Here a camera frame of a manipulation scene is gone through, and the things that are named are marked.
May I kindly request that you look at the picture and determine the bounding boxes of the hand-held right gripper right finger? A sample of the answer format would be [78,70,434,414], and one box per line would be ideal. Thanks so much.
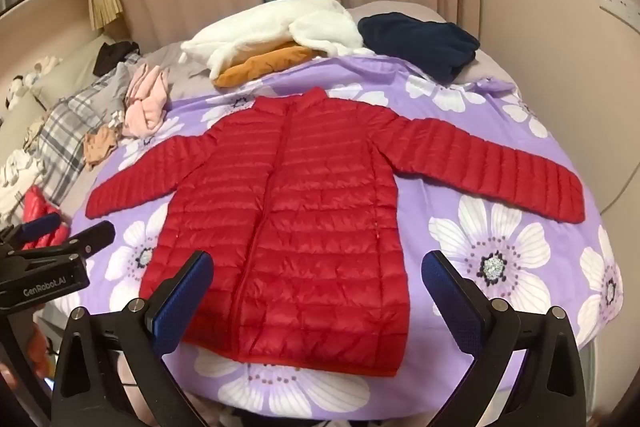
[421,250,588,427]

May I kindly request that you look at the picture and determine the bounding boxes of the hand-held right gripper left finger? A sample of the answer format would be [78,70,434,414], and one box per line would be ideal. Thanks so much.
[52,251,216,427]

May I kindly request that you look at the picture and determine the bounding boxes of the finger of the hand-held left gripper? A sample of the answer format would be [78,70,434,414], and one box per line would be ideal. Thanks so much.
[0,213,63,244]
[62,221,117,258]

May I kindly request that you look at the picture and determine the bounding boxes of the red down jacket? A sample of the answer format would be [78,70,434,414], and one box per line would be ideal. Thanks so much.
[86,88,586,379]

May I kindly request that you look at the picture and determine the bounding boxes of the small folded red jacket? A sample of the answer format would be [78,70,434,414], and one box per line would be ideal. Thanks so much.
[20,186,71,253]

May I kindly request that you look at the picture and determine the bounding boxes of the white printed shirt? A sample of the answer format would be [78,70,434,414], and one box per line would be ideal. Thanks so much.
[0,147,38,228]

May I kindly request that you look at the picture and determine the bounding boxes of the tan small garment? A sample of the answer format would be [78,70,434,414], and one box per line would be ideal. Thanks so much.
[82,127,121,172]

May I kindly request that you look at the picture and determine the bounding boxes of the purple floral blanket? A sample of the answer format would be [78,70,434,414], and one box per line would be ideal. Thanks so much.
[52,54,626,420]

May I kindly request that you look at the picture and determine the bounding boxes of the black and white plush toy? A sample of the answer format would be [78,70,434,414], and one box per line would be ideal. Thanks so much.
[0,77,32,110]

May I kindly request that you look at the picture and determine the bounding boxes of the pink garment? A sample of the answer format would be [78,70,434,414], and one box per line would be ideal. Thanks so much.
[122,63,171,138]

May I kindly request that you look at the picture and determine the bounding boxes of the grey striped garment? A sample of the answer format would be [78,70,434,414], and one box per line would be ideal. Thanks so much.
[107,62,140,114]

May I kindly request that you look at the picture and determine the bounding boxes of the cream pillow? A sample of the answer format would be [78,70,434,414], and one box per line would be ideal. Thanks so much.
[30,34,133,108]

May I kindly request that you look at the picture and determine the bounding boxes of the black garment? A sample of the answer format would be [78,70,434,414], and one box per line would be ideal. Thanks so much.
[92,41,141,78]

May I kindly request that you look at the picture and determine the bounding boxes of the grey bed sheet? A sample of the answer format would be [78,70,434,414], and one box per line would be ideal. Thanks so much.
[140,2,513,102]

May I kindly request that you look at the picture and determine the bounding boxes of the orange garment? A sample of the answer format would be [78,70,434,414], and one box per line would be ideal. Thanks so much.
[212,46,316,88]

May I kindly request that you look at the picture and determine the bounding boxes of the navy blue garment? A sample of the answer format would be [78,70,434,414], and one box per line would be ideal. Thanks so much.
[357,13,481,85]

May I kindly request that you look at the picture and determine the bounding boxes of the white fleece garment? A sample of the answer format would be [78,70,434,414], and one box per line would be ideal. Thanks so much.
[180,0,376,82]

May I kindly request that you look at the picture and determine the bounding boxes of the white cable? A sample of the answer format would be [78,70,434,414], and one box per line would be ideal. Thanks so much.
[599,167,640,214]

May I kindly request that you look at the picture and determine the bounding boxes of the white wall socket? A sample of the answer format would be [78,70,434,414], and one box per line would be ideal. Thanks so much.
[600,0,640,22]

